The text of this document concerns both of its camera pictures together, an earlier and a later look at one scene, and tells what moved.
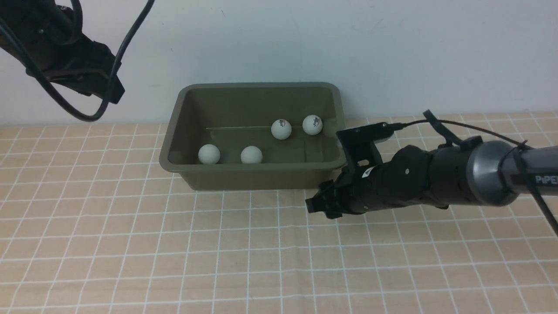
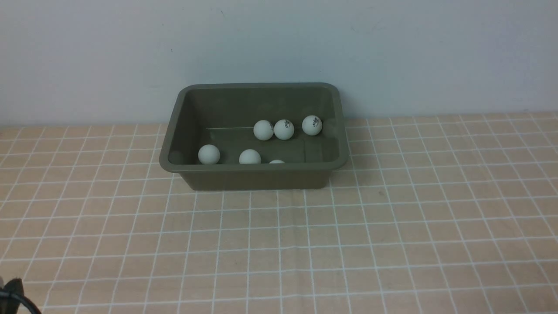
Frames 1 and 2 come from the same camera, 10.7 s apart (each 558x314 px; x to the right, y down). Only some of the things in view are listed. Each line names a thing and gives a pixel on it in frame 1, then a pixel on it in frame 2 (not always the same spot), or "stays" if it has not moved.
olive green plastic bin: [255, 136] stays
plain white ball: [251, 154] stays
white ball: [312, 124] stays
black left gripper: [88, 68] → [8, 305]
